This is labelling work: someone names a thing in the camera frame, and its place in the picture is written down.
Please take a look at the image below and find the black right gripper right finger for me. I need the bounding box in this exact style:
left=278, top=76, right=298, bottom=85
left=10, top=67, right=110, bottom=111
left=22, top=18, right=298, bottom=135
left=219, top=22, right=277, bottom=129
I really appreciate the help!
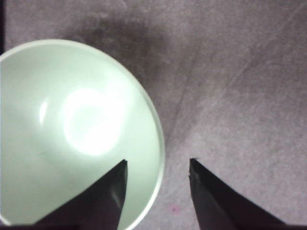
left=189, top=158, right=307, bottom=230

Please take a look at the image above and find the light green bowl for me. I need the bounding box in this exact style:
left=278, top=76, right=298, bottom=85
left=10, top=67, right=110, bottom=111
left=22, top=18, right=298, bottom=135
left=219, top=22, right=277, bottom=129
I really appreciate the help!
left=0, top=40, right=165, bottom=230

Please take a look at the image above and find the dark teal rectangular tray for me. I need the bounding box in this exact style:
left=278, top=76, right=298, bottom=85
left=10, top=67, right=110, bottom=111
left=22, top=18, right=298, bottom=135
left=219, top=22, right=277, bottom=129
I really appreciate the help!
left=0, top=0, right=5, bottom=56

